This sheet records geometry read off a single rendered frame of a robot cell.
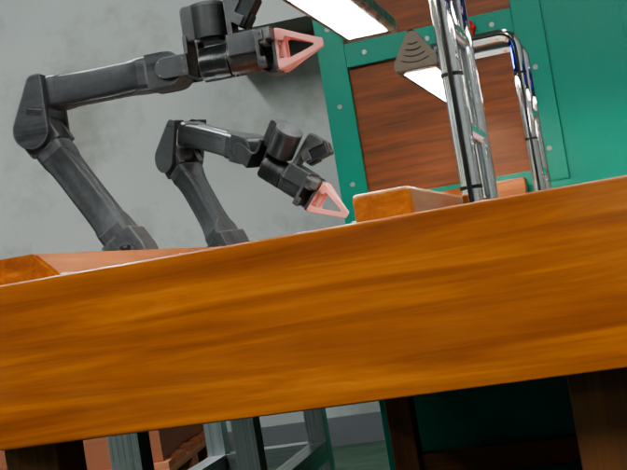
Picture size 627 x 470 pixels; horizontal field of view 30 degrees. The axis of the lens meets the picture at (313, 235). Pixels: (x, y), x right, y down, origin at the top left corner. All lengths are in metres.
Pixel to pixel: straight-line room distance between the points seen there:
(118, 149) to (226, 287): 4.18
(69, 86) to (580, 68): 1.34
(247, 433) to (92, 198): 0.56
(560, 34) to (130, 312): 1.94
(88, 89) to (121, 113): 3.26
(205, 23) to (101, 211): 0.35
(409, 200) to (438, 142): 1.85
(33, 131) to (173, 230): 3.17
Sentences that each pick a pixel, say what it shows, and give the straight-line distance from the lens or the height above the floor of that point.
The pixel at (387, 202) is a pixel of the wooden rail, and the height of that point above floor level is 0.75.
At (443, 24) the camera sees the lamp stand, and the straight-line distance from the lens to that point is 1.34.
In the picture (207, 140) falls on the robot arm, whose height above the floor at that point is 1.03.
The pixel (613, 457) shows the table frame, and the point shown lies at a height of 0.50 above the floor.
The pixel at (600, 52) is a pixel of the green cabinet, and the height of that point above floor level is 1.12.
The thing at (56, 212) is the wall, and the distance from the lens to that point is 5.34.
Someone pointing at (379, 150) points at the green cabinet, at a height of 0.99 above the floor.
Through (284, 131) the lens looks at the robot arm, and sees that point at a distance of 2.35.
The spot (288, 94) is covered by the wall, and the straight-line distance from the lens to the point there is 5.03.
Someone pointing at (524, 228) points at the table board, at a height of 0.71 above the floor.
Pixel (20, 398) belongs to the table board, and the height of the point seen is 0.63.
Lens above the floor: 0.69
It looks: 2 degrees up
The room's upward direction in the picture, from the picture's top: 9 degrees counter-clockwise
